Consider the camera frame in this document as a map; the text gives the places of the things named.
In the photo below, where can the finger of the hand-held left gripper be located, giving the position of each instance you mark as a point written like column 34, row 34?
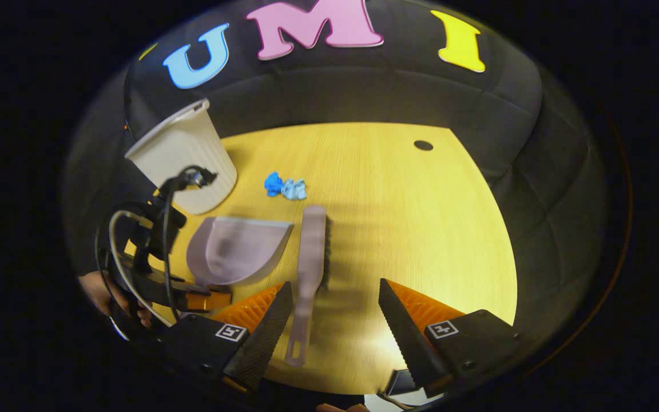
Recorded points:
column 201, row 301

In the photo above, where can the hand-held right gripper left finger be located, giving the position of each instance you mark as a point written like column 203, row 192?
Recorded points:
column 264, row 343

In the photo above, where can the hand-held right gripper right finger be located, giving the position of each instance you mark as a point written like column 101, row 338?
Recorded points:
column 409, row 343

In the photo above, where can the small pale pink dustpan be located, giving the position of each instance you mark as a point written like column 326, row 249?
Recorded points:
column 238, row 249

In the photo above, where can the white ribbed garbage bin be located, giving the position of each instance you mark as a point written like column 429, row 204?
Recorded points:
column 192, row 154

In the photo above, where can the small pale pink broom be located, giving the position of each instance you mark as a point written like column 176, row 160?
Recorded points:
column 312, row 252

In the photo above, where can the light blue paper scrap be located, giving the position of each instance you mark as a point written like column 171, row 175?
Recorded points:
column 295, row 190

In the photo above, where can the wooden desktop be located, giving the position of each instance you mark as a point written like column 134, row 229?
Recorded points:
column 409, row 217

